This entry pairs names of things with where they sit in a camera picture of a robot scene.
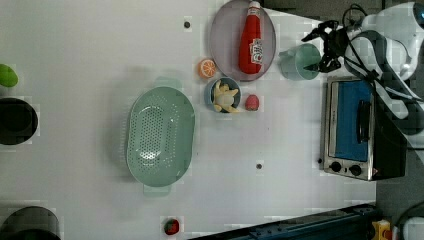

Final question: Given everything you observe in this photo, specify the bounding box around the black cylinder cup lower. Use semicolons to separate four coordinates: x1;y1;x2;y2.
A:
1;206;61;240

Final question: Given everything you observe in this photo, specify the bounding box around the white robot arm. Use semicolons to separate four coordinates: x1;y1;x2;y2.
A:
303;2;423;150

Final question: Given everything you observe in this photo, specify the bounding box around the black cylinder cup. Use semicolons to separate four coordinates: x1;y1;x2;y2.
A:
1;206;61;240
0;98;38;145

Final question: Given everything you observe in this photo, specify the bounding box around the peeled banana toy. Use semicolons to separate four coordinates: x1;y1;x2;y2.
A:
213;80;239;113

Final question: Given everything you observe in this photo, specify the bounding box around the orange slice toy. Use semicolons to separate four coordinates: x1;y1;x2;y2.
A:
197;59;216;79

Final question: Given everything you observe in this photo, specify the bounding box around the green mug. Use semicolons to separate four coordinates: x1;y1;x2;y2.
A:
279;43;321;81

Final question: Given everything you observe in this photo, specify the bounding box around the blue bowl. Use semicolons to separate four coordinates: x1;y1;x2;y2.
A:
204;77;241;112

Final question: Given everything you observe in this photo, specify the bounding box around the black cylinder cup upper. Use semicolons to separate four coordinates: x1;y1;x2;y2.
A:
0;98;38;145

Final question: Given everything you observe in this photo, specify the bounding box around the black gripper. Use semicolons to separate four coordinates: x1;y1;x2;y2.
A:
301;20;349;73

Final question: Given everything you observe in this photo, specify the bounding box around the grey oval plate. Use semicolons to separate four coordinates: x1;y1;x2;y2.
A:
209;0;276;81

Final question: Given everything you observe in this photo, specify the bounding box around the green perforated colander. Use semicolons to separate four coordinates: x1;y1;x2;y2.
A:
126;77;195;197

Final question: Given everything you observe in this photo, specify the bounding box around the small red strawberry toy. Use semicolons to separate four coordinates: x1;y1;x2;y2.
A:
163;218;180;236

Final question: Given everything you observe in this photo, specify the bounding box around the red ketchup bottle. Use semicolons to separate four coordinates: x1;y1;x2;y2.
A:
238;1;263;74

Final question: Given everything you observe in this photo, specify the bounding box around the green round object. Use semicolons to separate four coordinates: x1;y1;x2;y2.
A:
0;64;18;87

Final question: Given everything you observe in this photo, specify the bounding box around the black toaster oven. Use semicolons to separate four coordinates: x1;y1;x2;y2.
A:
322;77;407;181

